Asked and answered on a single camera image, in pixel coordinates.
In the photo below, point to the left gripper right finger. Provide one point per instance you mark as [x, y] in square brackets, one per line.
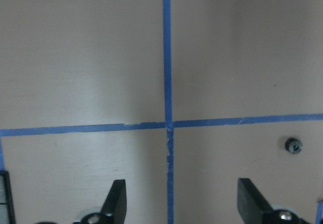
[254, 208]

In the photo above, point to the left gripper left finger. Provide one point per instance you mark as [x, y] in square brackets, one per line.
[113, 210]

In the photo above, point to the small black bearing gear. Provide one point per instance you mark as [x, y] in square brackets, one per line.
[293, 145]

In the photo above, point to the small black rectangular pad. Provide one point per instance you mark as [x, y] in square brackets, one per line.
[7, 206]

